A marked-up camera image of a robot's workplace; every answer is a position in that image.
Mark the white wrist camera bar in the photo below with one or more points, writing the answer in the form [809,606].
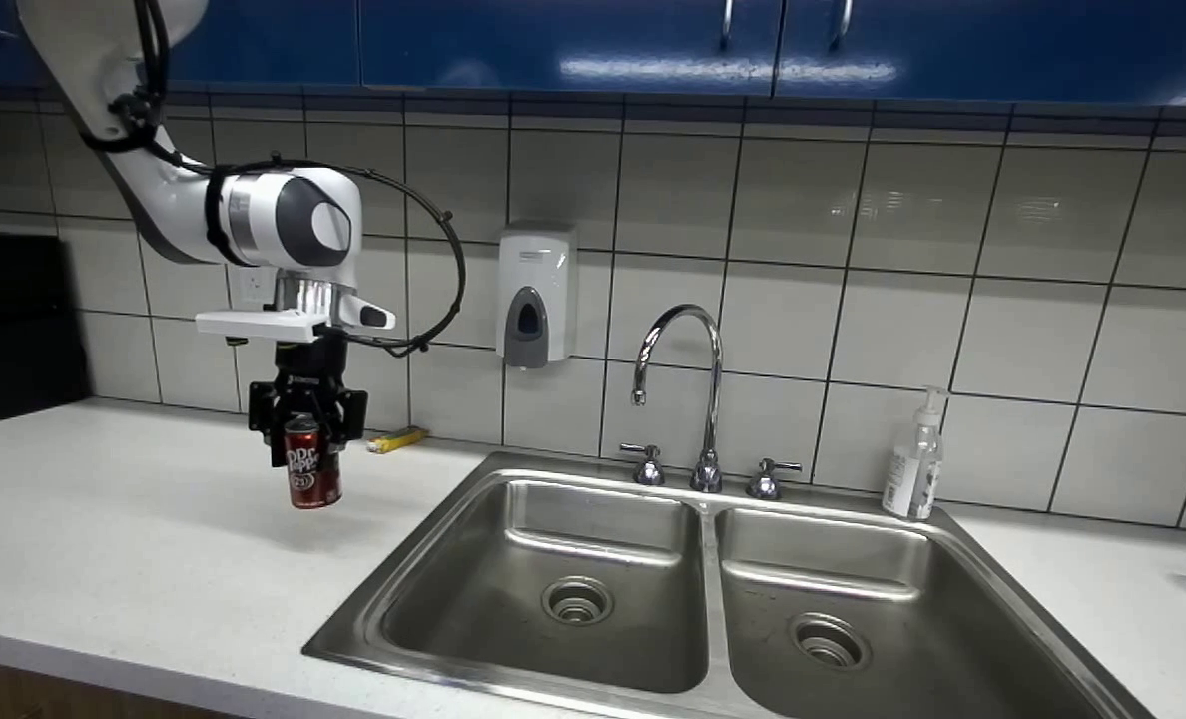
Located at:
[255,321]

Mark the round sink drain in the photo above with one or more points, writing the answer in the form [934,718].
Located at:
[576,601]
[828,640]

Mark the stainless steel double sink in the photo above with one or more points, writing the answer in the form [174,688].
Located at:
[713,525]

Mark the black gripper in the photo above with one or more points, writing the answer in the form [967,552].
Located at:
[312,364]

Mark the small yellow object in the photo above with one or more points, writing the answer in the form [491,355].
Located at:
[395,440]

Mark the white wall soap dispenser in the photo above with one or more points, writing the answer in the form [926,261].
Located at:
[533,303]

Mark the black microwave appliance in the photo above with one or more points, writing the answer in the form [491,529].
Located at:
[13,327]

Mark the chrome faucet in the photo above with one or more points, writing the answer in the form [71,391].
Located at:
[713,403]

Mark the blue wall cabinets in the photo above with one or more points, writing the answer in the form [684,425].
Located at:
[592,43]

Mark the red dr pepper can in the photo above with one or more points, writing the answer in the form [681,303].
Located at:
[312,469]

